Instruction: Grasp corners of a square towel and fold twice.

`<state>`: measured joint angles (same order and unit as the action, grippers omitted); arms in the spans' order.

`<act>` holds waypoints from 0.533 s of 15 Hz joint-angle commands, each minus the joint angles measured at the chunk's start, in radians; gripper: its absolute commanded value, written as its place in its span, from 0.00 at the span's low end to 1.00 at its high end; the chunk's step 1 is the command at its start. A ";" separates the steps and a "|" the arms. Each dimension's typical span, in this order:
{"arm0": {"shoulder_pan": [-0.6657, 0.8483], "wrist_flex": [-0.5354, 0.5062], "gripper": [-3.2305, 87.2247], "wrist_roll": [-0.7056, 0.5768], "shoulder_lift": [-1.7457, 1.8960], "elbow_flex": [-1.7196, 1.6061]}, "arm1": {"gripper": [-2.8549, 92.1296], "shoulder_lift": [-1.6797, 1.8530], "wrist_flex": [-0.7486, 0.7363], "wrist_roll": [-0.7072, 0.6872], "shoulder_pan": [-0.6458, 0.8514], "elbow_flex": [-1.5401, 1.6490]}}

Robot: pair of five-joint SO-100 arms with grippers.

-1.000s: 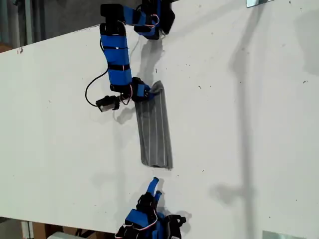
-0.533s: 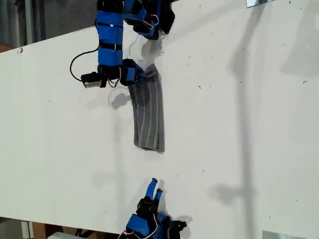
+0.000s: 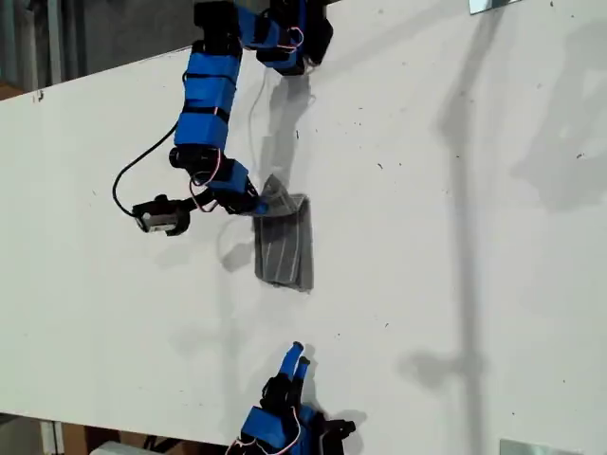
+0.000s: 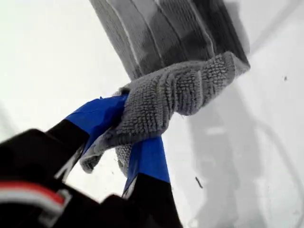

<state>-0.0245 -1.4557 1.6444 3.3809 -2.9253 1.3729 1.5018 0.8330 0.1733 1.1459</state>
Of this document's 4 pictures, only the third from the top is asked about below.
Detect grey white-striped square towel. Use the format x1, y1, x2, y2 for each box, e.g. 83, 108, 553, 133
252, 173, 315, 294

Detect gripper red white wire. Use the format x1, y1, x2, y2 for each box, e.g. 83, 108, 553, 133
188, 150, 225, 213

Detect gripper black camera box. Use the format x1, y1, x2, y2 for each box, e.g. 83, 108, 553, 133
324, 415, 357, 455
132, 193, 192, 237

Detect camera black cable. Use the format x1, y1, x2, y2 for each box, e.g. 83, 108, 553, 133
112, 120, 180, 219

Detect white post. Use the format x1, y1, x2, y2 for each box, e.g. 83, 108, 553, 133
40, 419, 65, 455

